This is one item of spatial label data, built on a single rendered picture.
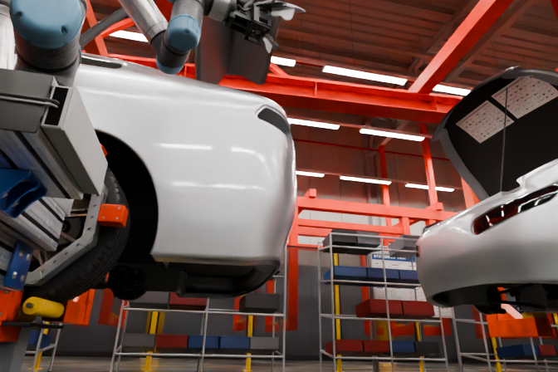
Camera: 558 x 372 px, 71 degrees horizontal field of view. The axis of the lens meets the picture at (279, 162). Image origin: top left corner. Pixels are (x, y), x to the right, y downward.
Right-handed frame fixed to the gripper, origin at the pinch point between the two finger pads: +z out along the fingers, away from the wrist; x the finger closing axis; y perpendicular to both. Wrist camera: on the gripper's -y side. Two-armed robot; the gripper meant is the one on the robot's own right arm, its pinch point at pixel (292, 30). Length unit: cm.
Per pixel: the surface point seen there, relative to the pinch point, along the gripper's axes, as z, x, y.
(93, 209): -38, -88, 26
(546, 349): 606, -313, 33
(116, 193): -31, -93, 15
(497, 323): 363, -212, 26
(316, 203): 390, -557, -272
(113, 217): -31, -86, 29
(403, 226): 582, -513, -234
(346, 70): 296, -298, -385
